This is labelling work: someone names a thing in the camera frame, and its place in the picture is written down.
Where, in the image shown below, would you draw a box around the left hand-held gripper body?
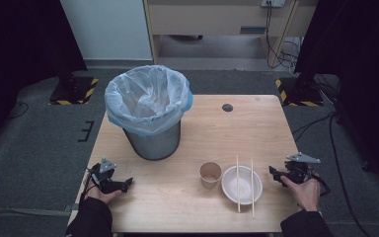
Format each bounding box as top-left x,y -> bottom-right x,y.
90,158 -> 126,195

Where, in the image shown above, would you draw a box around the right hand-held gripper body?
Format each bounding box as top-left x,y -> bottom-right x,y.
284,152 -> 322,186

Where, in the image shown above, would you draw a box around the wooden chopstick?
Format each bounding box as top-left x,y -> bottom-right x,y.
235,154 -> 242,213

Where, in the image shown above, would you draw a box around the metal trash can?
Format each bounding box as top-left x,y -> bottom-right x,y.
121,119 -> 183,162

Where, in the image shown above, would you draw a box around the brown paper cup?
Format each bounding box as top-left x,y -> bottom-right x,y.
199,161 -> 223,191

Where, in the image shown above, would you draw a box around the translucent plastic bin liner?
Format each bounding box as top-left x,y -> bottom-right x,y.
104,64 -> 194,137

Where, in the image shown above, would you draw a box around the person's left hand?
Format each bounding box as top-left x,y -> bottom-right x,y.
84,177 -> 122,205

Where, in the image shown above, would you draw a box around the person's right hand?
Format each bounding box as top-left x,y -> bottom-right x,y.
279,175 -> 322,212

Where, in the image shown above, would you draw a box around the white bowl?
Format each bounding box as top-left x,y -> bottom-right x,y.
220,165 -> 264,206

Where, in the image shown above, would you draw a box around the hazard-striped stand base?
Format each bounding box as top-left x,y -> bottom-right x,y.
47,75 -> 100,106
273,76 -> 326,108

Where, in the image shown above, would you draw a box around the black curtain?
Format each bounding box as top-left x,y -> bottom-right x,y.
293,0 -> 379,186
0,0 -> 89,157

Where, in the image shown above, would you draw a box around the light wooden desk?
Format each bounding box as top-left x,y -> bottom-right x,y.
143,0 -> 320,66

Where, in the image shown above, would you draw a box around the white power strip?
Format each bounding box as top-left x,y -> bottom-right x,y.
260,0 -> 286,9

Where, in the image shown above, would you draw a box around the left hand-held gripper cable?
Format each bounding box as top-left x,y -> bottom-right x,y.
79,167 -> 97,202

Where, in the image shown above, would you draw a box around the hand-held gripper cable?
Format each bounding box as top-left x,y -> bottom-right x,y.
308,172 -> 332,198
79,167 -> 97,202

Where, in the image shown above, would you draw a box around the right hand-held gripper cable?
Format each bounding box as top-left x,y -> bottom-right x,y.
308,172 -> 332,198

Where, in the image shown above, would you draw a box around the long black floor cable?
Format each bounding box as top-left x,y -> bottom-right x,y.
290,111 -> 374,237

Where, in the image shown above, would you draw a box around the thin black floor cable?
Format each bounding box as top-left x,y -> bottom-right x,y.
7,101 -> 31,120

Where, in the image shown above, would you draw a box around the black hanging cables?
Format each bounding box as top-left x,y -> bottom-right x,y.
264,1 -> 303,76

